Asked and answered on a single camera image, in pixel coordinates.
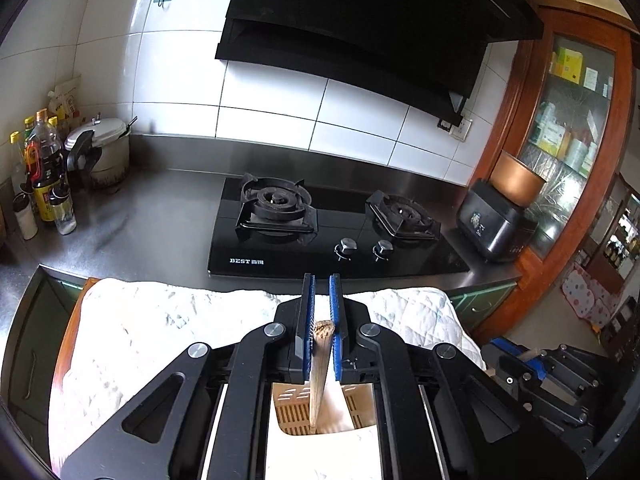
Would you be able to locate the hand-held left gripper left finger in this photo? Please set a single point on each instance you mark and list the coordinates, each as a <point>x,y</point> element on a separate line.
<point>310,330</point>

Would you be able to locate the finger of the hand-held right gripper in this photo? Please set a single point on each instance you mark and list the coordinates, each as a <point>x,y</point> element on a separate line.
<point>505,350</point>

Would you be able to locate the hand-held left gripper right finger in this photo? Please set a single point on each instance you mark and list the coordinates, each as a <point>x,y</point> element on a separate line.
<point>336,330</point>

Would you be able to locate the white slotted chopstick holder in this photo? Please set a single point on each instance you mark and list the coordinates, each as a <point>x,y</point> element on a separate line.
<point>295,415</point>

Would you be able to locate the green lower cabinet door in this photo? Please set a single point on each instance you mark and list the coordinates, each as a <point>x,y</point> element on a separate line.
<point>45,340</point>
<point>482,302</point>

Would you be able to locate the silver stove knob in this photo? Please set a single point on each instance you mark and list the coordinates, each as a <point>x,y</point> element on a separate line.
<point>383,248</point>
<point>346,246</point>

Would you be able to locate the black glass gas stove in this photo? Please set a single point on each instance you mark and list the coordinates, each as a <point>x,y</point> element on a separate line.
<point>325,240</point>

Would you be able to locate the polka dot mat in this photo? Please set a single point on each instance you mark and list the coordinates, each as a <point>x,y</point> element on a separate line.
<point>590,300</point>

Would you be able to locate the black rice cooker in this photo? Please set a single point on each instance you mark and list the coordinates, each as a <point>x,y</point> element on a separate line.
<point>492,225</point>

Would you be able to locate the black stove burner grate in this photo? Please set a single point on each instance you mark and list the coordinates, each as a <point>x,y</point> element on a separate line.
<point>272,205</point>
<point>402,215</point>

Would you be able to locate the white quilted cloth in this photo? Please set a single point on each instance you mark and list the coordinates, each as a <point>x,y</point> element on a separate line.
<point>165,330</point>

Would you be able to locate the wooden display cabinet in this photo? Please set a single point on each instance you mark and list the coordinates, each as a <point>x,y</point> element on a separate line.
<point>617,240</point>

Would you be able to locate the copper inner pot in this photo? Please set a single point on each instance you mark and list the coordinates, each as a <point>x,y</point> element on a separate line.
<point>515,180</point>

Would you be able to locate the wooden glass door cabinet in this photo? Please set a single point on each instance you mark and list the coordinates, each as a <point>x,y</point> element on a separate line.
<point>520,100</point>

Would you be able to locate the silver pressure cooker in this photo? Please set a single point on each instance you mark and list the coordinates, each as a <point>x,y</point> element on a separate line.
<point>107,155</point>

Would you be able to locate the glass spice shaker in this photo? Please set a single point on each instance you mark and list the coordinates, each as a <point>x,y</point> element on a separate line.
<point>65,212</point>

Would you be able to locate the yellow green box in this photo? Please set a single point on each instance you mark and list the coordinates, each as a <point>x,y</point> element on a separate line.
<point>567,64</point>

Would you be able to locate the white spice shaker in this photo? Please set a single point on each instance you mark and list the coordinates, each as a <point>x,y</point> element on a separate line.
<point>26,220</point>

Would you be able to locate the black range hood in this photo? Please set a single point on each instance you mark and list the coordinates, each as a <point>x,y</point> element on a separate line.
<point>350,25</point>

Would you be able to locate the seasoning pouch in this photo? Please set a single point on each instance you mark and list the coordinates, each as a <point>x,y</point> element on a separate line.
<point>65,97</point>

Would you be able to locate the yellow cap oil bottle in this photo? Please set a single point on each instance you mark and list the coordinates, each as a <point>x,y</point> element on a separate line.
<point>17,160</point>

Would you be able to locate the white wall socket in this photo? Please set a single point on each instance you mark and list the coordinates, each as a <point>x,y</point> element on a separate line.
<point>461,129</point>

